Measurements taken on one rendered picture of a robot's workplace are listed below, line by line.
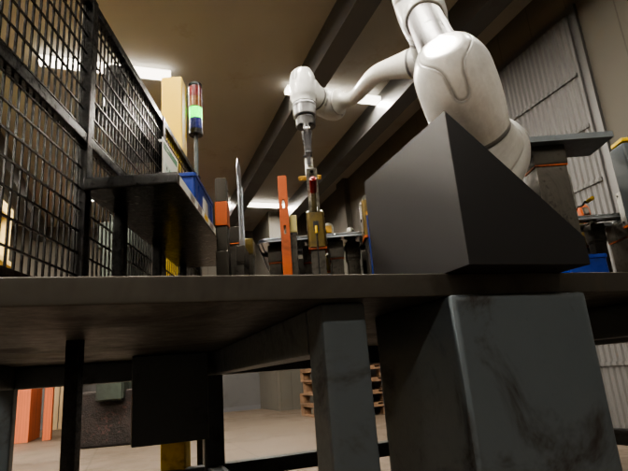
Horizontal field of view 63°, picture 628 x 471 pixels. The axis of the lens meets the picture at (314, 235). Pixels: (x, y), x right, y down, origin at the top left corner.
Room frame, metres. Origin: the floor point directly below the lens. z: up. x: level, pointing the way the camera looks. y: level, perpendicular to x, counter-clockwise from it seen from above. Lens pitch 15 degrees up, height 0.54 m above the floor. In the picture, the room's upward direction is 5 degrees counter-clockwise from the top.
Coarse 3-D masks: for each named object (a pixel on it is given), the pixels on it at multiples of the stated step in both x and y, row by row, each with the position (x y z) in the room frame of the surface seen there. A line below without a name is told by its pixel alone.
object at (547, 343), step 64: (384, 320) 1.10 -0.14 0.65; (448, 320) 0.89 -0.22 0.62; (512, 320) 0.91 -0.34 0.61; (576, 320) 0.96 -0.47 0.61; (384, 384) 1.14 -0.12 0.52; (448, 384) 0.91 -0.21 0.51; (512, 384) 0.90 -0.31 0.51; (576, 384) 0.95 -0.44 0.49; (448, 448) 0.94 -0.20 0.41; (512, 448) 0.90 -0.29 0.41; (576, 448) 0.94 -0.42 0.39
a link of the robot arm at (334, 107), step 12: (384, 60) 1.51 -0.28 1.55; (396, 60) 1.47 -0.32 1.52; (372, 72) 1.55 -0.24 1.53; (384, 72) 1.52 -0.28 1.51; (396, 72) 1.49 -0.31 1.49; (408, 72) 1.47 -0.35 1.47; (360, 84) 1.65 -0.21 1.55; (372, 84) 1.60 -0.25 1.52; (336, 96) 1.80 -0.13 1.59; (348, 96) 1.77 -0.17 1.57; (360, 96) 1.72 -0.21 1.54; (324, 108) 1.82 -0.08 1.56; (336, 108) 1.82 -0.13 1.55; (336, 120) 1.93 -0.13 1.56
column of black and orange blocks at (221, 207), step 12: (216, 180) 1.58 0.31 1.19; (216, 192) 1.58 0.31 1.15; (216, 204) 1.57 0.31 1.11; (216, 216) 1.57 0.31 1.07; (228, 216) 1.60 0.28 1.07; (216, 228) 1.58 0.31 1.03; (228, 228) 1.61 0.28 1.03; (228, 240) 1.60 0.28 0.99; (216, 252) 1.57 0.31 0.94; (228, 252) 1.57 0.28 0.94; (216, 264) 1.57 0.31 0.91; (228, 264) 1.57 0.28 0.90
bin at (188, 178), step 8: (184, 176) 1.42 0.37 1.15; (192, 176) 1.42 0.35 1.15; (192, 184) 1.42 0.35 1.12; (200, 184) 1.49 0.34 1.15; (192, 192) 1.42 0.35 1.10; (200, 192) 1.50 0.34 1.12; (200, 200) 1.49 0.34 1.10; (208, 200) 1.64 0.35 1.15; (208, 208) 1.63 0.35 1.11; (208, 216) 1.63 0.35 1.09
